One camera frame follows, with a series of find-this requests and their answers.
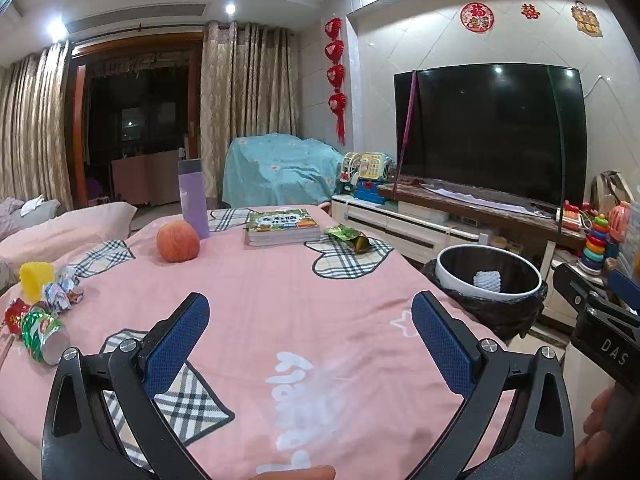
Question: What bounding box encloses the white television cabinet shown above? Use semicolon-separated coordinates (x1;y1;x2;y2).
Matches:
331;194;576;326

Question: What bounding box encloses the white foam fruit net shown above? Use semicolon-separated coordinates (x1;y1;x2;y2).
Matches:
472;270;502;293

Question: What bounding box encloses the red hanging heart decoration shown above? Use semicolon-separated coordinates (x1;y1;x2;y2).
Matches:
324;17;348;146

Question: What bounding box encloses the yellow plastic cup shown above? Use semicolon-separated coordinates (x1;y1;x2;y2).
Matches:
19;261;56;303

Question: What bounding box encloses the pink printed blanket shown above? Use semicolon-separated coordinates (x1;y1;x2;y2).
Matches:
0;204;521;480

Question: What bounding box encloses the crushed green can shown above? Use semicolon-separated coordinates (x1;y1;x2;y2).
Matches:
20;309;71;366

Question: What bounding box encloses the pink plastic toy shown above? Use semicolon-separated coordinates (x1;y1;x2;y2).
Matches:
607;202;633;246

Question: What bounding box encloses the green cover book stack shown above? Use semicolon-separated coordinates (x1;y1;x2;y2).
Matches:
244;208;322;247

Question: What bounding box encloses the wooden door frame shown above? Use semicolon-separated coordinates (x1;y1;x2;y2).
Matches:
65;30;206;211

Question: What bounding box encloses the purple drink bottle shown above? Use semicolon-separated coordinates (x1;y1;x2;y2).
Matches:
178;158;211;240

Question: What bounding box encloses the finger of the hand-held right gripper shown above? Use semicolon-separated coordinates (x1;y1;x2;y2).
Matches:
608;267;640;312
552;262;609;312

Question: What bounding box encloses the round red wall sticker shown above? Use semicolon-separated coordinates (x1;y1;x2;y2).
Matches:
460;1;496;33

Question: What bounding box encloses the striped pink pillow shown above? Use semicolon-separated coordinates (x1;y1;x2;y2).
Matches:
0;197;23;241

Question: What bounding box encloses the orange peach fruit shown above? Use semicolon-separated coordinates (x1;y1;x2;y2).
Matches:
156;220;202;263

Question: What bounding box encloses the crumpled silver wrapper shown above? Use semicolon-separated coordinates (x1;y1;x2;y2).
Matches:
41;280;85;315

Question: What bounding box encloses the person's left hand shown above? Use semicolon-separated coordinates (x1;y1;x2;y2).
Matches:
256;464;337;480

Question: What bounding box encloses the rainbow stacking ring toy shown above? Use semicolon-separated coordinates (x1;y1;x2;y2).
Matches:
580;214;612;276

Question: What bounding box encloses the brown wooden television shelf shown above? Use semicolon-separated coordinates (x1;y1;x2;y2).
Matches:
376;182;588;251

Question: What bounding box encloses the beige bag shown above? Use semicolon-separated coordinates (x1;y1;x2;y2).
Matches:
590;171;631;221

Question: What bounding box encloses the green bead activity toy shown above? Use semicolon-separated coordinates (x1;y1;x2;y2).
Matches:
340;152;362;195

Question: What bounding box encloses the red toy telephone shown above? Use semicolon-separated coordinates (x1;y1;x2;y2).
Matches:
555;200;591;233

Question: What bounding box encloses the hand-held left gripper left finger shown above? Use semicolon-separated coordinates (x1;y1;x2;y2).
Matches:
41;291;213;480

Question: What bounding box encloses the red foil wrapper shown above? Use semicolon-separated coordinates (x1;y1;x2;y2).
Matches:
4;298;33;335

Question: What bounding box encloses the pink ribbon strip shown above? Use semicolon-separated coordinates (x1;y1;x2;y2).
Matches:
392;71;419;203

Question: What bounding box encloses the green foil snack wrapper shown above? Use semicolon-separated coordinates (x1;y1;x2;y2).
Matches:
325;225;375;253

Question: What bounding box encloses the teal covered armchair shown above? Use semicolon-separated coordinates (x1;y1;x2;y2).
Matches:
221;132;346;208

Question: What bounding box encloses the colourful toy cash register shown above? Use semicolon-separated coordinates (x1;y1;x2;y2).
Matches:
354;152;401;206

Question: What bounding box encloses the black television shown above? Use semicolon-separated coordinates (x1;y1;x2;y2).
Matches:
393;63;587;211

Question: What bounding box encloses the figure wall sticker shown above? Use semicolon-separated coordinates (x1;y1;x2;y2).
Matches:
571;1;603;38

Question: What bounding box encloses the beige patterned curtain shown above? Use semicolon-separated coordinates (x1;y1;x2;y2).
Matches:
200;20;301;201
0;40;73;211

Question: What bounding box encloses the white trash bin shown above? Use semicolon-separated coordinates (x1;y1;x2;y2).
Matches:
420;259;548;342
435;245;543;303

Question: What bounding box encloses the pink low cabinet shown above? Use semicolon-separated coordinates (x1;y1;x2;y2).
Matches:
111;152;186;207

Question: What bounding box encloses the grey pillow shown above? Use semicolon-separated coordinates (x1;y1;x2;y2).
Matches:
10;199;61;231

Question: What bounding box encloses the person's right hand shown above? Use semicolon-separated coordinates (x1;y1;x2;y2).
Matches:
575;387;619;471

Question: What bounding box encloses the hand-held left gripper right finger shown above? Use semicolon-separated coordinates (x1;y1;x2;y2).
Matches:
411;290;576;480

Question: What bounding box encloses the pink sofa cushion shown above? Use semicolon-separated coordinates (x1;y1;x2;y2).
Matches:
0;201;138;263

